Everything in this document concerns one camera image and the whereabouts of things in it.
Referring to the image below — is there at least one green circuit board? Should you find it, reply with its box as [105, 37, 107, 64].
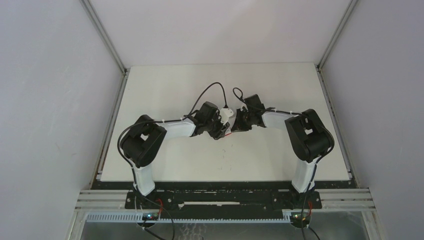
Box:
[142, 213, 160, 221]
[290, 212, 311, 229]

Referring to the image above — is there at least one aluminium frame post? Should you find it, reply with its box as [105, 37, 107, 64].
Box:
[78, 0, 129, 75]
[316, 0, 360, 72]

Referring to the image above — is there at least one right green circuit board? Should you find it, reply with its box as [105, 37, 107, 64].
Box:
[290, 212, 311, 229]

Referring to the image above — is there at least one black camera cable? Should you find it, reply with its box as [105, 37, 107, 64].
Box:
[232, 87, 332, 240]
[116, 82, 229, 240]

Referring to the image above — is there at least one left black camera cable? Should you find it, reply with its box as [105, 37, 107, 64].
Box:
[116, 82, 229, 240]

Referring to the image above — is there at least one right aluminium frame post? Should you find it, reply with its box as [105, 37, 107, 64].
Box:
[316, 0, 360, 72]

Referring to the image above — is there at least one white slotted cable duct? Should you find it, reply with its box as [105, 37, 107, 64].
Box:
[85, 211, 296, 224]

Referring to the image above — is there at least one left green circuit board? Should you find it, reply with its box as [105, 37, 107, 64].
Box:
[142, 213, 160, 221]

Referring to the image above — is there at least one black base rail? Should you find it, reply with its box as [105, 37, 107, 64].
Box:
[124, 181, 323, 220]

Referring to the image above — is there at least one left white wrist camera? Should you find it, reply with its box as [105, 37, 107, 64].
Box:
[219, 107, 236, 126]

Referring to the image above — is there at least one red white staple box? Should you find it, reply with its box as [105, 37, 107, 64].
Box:
[224, 129, 232, 136]

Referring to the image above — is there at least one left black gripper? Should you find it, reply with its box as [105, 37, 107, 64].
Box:
[204, 112, 230, 141]

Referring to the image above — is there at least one left aluminium frame post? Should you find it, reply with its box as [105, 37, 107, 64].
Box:
[78, 0, 129, 75]

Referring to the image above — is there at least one right black camera cable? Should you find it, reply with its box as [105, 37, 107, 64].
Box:
[232, 87, 332, 240]

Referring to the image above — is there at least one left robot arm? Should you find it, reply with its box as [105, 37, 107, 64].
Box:
[117, 101, 235, 209]

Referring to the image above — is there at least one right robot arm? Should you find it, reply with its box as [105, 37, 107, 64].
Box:
[231, 94, 335, 208]

